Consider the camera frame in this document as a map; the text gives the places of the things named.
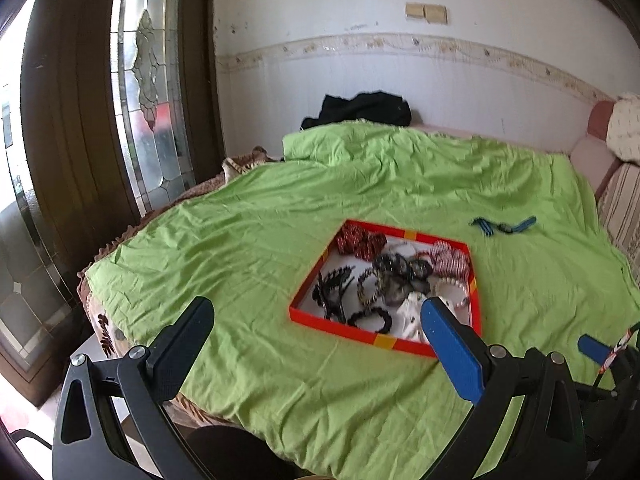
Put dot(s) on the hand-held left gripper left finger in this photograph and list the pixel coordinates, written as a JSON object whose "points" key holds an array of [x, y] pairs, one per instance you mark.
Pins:
{"points": [[187, 330]]}

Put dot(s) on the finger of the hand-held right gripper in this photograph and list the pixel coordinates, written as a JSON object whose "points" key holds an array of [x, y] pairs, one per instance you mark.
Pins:
{"points": [[592, 347]]}

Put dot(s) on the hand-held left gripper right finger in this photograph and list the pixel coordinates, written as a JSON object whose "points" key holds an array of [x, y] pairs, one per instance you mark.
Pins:
{"points": [[450, 345]]}

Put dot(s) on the white cherry print scrunchie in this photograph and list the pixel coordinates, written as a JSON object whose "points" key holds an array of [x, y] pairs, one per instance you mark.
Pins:
{"points": [[412, 315]]}

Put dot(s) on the black scrunchie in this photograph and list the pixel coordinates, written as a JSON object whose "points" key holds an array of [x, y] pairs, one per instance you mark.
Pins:
{"points": [[382, 317]]}

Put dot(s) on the red striped hair accessory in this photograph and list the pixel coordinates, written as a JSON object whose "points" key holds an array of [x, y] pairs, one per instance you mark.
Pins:
{"points": [[447, 260]]}

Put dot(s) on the red shallow box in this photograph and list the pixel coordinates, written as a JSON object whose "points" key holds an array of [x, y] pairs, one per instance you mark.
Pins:
{"points": [[345, 327]]}

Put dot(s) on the black butterfly hair claw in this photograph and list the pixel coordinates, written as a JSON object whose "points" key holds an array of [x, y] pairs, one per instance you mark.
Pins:
{"points": [[330, 290]]}

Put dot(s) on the green bed sheet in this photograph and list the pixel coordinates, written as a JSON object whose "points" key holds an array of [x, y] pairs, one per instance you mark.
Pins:
{"points": [[250, 235]]}

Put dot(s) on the red bangle stack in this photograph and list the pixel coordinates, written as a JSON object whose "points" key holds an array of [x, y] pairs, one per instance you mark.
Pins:
{"points": [[373, 243]]}

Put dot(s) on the blue striped band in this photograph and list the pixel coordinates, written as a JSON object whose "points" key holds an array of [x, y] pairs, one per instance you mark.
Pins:
{"points": [[525, 223]]}

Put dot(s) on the red checkered scrunchie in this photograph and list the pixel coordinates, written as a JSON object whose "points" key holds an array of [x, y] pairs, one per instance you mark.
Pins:
{"points": [[347, 241]]}

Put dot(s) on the striped floral pillow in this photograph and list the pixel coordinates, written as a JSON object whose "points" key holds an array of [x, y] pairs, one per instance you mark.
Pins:
{"points": [[620, 195]]}

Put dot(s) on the white knit cloth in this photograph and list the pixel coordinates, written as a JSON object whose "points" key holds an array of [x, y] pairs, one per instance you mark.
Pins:
{"points": [[625, 127]]}

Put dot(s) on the wooden door with glass panel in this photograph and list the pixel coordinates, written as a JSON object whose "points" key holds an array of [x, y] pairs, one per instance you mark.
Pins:
{"points": [[75, 110]]}

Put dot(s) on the black cloth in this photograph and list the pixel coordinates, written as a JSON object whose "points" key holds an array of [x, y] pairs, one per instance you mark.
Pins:
{"points": [[360, 107]]}

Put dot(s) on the beige wall switch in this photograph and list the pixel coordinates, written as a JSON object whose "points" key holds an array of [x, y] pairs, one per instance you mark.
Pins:
{"points": [[414, 11], [435, 14]]}

